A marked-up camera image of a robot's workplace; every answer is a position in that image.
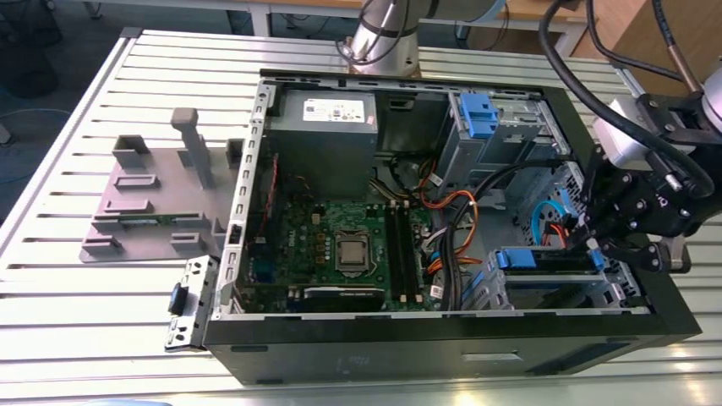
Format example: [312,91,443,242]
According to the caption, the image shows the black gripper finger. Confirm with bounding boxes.
[583,147,651,240]
[586,231,694,275]

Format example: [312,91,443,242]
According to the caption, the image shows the hard disk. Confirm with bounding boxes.
[462,248,609,310]

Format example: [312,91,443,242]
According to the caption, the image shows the metal disk bay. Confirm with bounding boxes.
[459,244,645,312]

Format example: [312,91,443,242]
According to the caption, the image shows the metal optical drive cage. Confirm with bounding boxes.
[437,91,571,191]

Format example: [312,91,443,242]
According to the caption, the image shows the blue plastic drive latch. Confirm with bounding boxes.
[459,91,501,139]

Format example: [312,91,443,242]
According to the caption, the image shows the black RAM slot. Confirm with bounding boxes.
[386,201,409,304]
[399,201,426,304]

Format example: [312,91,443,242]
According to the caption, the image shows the wooden cabinet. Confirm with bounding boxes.
[573,0,722,113]

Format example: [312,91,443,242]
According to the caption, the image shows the wooden top desk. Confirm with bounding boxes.
[450,0,599,56]

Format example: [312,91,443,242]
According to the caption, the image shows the silver CPU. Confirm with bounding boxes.
[338,241,367,266]

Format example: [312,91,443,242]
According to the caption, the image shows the CPU socket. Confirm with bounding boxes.
[331,228,375,277]

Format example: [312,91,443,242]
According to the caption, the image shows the black open PC case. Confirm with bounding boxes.
[200,67,704,386]

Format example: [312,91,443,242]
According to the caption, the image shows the grey power supply unit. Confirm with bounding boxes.
[264,89,379,204]

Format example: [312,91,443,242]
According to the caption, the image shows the black graphics card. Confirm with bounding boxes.
[287,285,385,314]

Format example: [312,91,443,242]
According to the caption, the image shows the green motherboard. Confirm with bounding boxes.
[239,200,447,314]

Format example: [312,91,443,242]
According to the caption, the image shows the white framed desk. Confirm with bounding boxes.
[84,0,369,39]

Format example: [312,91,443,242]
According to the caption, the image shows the grey parts rack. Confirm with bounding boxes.
[78,107,250,264]

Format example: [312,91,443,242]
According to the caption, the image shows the green RAM stick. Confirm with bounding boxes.
[120,215,178,226]

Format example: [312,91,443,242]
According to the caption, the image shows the black office chair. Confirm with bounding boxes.
[0,0,63,99]

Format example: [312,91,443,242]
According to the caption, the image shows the black power wire connector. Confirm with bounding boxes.
[543,215,587,250]

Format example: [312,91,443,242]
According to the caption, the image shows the blue data wire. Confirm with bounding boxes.
[529,196,579,246]

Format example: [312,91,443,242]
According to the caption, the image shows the orange power wires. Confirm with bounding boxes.
[422,189,482,276]

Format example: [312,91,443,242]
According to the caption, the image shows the thick black wrist cable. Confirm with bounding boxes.
[538,0,717,200]

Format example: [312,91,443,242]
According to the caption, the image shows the black cable with brown sleeve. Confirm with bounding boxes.
[651,0,706,94]

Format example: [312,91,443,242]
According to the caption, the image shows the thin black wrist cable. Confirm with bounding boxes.
[586,0,687,81]

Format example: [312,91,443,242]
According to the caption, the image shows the black yellow wire bundle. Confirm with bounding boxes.
[369,151,439,204]

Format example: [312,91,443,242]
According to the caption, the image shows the thin red wire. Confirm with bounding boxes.
[256,152,280,244]

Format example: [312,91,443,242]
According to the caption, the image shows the metal card retainer bracket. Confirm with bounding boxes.
[163,255,222,352]

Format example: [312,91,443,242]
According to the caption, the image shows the white floor cable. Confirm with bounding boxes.
[0,107,78,120]

